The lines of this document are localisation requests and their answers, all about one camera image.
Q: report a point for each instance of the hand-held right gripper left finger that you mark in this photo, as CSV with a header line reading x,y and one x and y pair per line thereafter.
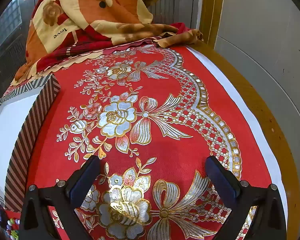
x,y
85,180

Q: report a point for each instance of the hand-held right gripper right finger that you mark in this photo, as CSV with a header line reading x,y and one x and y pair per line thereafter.
x,y
222,180

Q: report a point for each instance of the striped cardboard box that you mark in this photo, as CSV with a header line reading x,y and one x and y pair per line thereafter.
x,y
27,140

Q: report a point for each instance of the white table underlay cloth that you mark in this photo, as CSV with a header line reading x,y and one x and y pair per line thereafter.
x,y
240,105

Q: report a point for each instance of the red embroidered floral tablecloth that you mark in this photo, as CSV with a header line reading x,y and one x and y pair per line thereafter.
x,y
165,85

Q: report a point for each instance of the orange floral blanket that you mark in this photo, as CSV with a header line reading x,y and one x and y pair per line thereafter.
x,y
77,17

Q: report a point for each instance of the glass panel door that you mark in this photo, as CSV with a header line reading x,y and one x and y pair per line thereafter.
x,y
10,25

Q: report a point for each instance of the grey metal cabinet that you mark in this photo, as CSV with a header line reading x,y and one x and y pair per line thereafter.
x,y
175,2

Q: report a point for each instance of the yellow wooden door frame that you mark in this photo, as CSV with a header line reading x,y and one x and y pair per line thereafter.
x,y
212,10

